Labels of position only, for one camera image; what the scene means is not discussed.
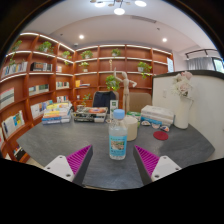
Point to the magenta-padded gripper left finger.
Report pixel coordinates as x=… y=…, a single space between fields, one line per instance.
x=60 y=165

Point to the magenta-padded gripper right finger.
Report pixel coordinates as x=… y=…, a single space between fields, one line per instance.
x=165 y=166

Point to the clear water bottle blue cap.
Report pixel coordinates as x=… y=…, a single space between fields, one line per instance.
x=118 y=140

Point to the flat round red coaster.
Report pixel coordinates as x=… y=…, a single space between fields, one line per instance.
x=160 y=135

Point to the colourful book stack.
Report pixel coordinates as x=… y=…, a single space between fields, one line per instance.
x=56 y=115

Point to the cream cup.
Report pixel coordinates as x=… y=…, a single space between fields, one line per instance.
x=132 y=128

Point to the white book stack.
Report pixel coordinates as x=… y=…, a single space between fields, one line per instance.
x=156 y=113

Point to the white vase with flowers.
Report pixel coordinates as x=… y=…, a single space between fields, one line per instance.
x=182 y=113

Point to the green white box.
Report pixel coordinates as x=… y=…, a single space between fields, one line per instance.
x=135 y=114

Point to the small green white carton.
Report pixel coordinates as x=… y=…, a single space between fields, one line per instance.
x=114 y=106

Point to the wooden shelf unit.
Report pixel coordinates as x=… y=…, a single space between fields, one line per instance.
x=53 y=83

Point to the wooden artist mannequin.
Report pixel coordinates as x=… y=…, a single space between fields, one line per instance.
x=125 y=90

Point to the grey curtain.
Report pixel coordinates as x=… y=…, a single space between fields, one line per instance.
x=200 y=63

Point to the window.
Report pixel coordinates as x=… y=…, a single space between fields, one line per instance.
x=218 y=65

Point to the white wall switch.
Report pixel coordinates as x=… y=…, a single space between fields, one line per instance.
x=164 y=94

